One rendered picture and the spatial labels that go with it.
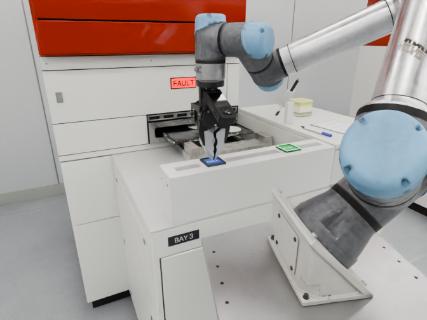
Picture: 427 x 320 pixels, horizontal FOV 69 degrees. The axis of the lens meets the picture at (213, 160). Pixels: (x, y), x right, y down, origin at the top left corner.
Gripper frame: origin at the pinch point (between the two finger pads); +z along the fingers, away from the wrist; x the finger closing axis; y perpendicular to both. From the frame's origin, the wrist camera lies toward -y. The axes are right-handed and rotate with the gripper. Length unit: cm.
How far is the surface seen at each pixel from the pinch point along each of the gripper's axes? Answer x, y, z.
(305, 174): -30.0, -4.0, 9.6
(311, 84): -224, 207, 19
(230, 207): -3.4, -3.9, 14.7
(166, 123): -5, 57, 5
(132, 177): 16.8, 31.7, 16.0
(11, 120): 73, 207, 29
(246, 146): -27.6, 27.7, 10.0
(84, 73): 26, 59, -18
